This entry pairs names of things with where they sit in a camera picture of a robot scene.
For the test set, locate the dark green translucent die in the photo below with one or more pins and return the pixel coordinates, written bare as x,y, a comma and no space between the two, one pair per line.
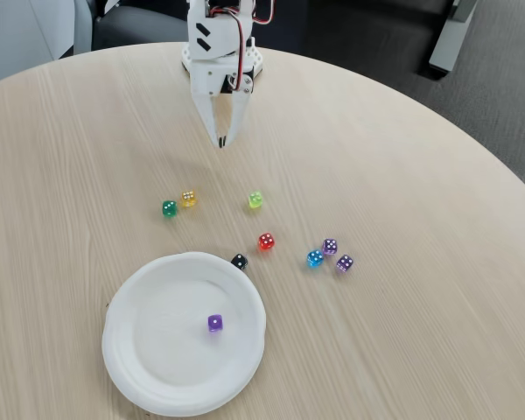
169,209

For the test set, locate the purple translucent die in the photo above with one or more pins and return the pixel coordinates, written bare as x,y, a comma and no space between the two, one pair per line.
215,324
329,247
345,263

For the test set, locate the white paper plate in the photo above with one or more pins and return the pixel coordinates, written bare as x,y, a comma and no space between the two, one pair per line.
170,345

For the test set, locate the blue translucent die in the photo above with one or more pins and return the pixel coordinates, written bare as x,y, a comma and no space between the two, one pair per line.
315,259

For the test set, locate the black die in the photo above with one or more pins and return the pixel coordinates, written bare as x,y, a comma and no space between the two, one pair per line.
240,261

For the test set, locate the yellow translucent die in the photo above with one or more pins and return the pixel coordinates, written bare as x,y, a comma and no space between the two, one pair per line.
188,198

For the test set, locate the lime green translucent die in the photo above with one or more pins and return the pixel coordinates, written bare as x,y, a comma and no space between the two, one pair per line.
255,199

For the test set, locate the grey desk leg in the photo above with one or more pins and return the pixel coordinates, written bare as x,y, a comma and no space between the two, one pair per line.
448,39

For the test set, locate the dark grey chair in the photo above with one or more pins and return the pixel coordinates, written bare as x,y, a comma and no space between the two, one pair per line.
135,26

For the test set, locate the red translucent die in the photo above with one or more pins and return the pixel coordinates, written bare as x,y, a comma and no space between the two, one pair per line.
266,241

